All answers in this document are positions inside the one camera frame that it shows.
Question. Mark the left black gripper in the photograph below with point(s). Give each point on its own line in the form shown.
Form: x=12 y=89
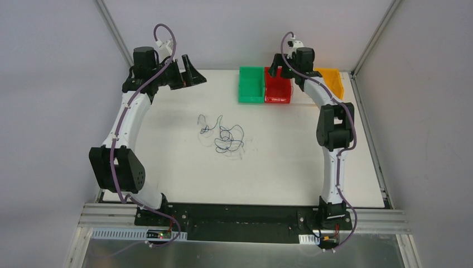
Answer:
x=181 y=76

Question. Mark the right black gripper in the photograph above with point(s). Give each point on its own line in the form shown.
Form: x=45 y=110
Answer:
x=280 y=62

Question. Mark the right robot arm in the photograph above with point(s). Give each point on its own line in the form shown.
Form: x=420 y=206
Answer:
x=334 y=132

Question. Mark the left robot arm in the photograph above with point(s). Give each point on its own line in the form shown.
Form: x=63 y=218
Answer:
x=115 y=165

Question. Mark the red plastic bin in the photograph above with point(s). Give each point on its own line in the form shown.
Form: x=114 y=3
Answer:
x=277 y=89

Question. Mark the green plastic bin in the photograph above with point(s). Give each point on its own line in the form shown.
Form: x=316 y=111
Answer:
x=251 y=84

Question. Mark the yellow plastic bin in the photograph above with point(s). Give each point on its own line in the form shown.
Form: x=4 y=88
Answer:
x=332 y=79

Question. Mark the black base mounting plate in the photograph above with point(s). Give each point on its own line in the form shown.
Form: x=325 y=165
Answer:
x=241 y=223

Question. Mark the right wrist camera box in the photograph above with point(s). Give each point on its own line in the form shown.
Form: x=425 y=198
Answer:
x=294 y=43

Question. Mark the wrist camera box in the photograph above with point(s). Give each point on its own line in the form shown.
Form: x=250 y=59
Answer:
x=294 y=43
x=165 y=48

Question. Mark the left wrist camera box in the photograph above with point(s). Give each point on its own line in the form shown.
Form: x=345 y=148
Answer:
x=165 y=48

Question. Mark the aluminium front frame rail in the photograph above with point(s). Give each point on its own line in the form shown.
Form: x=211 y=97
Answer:
x=379 y=221

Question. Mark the right white cable duct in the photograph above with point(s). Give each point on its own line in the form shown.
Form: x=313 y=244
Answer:
x=308 y=239

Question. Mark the white cable duct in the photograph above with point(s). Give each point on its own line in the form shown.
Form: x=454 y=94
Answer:
x=308 y=239
x=137 y=234

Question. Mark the left white cable duct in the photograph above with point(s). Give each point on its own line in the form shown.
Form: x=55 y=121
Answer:
x=137 y=234

